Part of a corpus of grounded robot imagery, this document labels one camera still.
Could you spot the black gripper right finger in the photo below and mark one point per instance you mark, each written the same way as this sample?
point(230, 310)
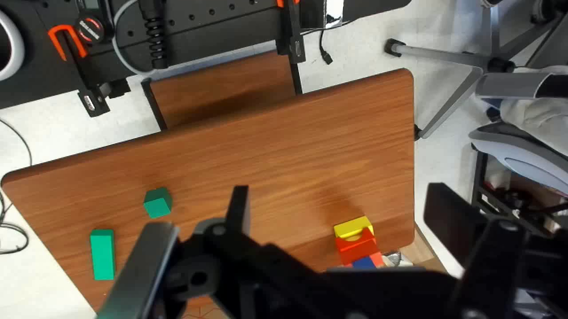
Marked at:
point(491, 271)

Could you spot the seated person in cream hoodie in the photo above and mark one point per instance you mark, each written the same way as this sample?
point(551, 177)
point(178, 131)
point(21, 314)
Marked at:
point(544, 121)

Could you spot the green rectangular block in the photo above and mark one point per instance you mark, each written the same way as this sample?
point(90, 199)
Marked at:
point(102, 255)

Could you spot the red arch block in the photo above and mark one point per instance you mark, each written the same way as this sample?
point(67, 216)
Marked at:
point(356, 246)

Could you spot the green cube block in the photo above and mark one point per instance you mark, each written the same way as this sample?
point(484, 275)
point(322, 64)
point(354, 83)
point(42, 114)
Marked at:
point(157, 204)

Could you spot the white curved object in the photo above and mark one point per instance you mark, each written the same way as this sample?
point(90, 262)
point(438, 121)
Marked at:
point(19, 46)

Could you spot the wooden table lower shelf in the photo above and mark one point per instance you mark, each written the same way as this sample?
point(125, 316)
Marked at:
point(225, 89)

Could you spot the crumpled plastic bag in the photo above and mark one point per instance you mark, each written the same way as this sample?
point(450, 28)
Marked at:
point(397, 259)

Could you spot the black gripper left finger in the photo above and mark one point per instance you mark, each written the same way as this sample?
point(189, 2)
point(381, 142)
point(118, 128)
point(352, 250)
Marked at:
point(139, 277)

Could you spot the black equipment rack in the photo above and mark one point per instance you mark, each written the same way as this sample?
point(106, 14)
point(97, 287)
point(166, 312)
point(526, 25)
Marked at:
point(450, 218)

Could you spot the red rectangular block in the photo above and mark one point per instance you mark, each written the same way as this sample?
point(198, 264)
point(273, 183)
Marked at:
point(377, 259)

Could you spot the black red round knob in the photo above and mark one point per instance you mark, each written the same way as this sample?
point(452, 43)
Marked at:
point(92, 28)

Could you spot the grey office chair with person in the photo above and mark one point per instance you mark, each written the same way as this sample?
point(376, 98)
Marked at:
point(450, 55)

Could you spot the yellow arch block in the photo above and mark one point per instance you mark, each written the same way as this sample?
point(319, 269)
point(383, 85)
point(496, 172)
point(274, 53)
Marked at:
point(345, 229)

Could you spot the blue cube block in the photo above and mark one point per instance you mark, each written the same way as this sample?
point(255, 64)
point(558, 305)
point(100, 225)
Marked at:
point(365, 264)

